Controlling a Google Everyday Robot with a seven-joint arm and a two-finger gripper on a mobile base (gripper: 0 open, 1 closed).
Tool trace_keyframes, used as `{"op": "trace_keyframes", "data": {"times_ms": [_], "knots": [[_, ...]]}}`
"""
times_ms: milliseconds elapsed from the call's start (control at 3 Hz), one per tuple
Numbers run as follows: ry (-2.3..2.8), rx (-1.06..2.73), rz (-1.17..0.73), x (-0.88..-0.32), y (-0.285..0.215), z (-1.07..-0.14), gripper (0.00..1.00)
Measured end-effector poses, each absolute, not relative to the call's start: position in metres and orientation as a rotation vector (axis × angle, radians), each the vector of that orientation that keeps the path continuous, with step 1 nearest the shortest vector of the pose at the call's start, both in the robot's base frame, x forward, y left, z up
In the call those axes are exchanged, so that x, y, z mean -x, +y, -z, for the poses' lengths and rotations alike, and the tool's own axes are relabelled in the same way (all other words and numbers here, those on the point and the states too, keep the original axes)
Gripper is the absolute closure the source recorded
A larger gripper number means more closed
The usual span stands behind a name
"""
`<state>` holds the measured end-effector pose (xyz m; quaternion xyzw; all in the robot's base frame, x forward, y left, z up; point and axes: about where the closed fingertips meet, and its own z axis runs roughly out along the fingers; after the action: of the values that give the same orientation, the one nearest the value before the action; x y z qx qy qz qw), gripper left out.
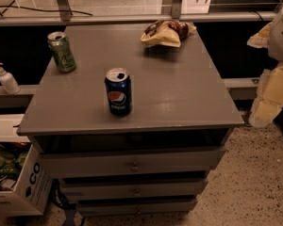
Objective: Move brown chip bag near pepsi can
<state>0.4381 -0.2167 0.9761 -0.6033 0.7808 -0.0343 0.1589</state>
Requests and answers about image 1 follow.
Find green snack bags in box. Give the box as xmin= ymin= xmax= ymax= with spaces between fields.
xmin=0 ymin=146 xmax=28 ymax=183

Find green soda can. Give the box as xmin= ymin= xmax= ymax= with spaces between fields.
xmin=47 ymin=31 xmax=76 ymax=73

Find white pump bottle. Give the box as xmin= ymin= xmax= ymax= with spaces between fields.
xmin=0 ymin=62 xmax=21 ymax=94

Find brown chip bag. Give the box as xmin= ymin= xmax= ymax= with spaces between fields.
xmin=141 ymin=20 xmax=196 ymax=48

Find black cable on floor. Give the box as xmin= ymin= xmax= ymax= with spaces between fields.
xmin=50 ymin=179 xmax=77 ymax=211

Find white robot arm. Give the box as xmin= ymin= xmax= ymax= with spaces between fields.
xmin=247 ymin=6 xmax=283 ymax=127

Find grey drawer cabinet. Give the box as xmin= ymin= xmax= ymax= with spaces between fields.
xmin=18 ymin=24 xmax=242 ymax=216

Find white cardboard box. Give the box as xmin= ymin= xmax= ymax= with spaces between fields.
xmin=0 ymin=146 xmax=52 ymax=218

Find blue pepsi can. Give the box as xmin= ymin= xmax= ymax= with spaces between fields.
xmin=105 ymin=68 xmax=132 ymax=116

